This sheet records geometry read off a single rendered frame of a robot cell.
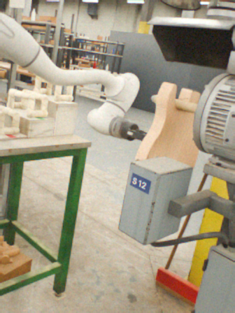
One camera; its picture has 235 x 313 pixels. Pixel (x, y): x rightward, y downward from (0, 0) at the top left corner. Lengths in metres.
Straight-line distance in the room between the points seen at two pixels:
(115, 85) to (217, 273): 0.83
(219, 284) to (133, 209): 0.29
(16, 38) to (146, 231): 0.71
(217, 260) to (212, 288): 0.08
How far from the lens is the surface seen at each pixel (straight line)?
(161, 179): 0.90
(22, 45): 1.22
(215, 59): 1.37
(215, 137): 1.08
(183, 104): 1.23
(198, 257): 2.39
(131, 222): 0.97
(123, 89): 1.51
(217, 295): 1.07
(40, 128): 1.76
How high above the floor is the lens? 1.38
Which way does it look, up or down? 14 degrees down
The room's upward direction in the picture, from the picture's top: 9 degrees clockwise
